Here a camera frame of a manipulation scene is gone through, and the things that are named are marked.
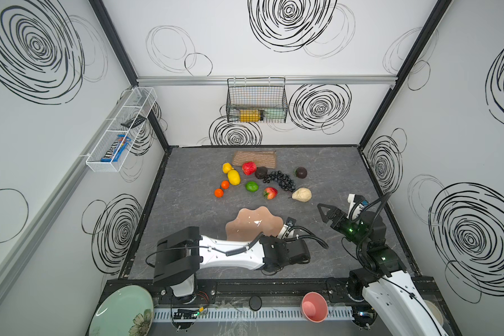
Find black round knob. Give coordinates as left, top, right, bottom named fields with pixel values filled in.
left=249, top=295, right=263, bottom=312

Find green fake lime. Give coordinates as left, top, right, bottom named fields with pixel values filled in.
left=245, top=181, right=259, bottom=193

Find black grape bunch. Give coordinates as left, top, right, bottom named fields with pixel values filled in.
left=263, top=171, right=296, bottom=193

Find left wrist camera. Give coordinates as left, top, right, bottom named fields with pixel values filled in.
left=277, top=217, right=296, bottom=239

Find pink wavy fruit bowl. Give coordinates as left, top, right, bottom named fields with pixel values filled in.
left=225, top=206, right=284, bottom=242

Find black wire wall basket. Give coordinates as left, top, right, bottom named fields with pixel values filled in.
left=225, top=77, right=288, bottom=123

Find red fake bell pepper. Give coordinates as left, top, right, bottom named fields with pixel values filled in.
left=242, top=162, right=257, bottom=176

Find brown woven mat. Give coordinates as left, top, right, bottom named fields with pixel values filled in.
left=231, top=151, right=277, bottom=169

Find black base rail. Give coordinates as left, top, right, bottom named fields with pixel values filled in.
left=99, top=277, right=358, bottom=305

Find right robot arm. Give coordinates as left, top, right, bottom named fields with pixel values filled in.
left=317, top=204, right=447, bottom=335

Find cream fake pear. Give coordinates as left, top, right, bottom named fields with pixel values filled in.
left=291, top=188, right=312, bottom=202

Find lower orange tangerine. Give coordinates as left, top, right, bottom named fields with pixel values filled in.
left=214, top=188, right=224, bottom=198

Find red green apple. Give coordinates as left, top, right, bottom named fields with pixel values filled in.
left=263, top=187, right=278, bottom=200

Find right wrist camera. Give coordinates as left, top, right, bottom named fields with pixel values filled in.
left=347, top=194, right=368, bottom=220

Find dark mangosteen green top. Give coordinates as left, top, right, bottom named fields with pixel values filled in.
left=294, top=167, right=308, bottom=179

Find blue candy packet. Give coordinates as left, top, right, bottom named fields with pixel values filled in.
left=100, top=134, right=130, bottom=162

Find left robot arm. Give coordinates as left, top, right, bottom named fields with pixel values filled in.
left=151, top=226, right=311, bottom=298

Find beige stacked bowls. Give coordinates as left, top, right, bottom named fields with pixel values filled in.
left=424, top=300, right=445, bottom=328

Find green floral plate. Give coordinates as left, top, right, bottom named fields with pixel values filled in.
left=88, top=285, right=154, bottom=336

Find large yellow lemon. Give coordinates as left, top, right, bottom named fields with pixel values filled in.
left=227, top=169, right=241, bottom=186

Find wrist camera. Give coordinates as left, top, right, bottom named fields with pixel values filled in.
left=277, top=217, right=296, bottom=239
left=347, top=194, right=368, bottom=220

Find yellow sponge in basket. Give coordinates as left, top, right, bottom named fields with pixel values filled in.
left=239, top=109, right=263, bottom=123

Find small yellow lemon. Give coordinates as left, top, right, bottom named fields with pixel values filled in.
left=223, top=162, right=233, bottom=174

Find pink cup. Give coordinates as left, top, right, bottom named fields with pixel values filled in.
left=301, top=292, right=328, bottom=323

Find green item in basket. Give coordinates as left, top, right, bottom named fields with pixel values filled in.
left=263, top=108, right=287, bottom=123

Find dark fake avocado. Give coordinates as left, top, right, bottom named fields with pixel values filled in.
left=254, top=167, right=268, bottom=179

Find white slotted cable duct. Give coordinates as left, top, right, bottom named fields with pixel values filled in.
left=153, top=306, right=354, bottom=323

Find black remote control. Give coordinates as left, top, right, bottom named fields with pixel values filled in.
left=120, top=115, right=146, bottom=129

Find white wire wall shelf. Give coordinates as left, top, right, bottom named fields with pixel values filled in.
left=85, top=87, right=157, bottom=173

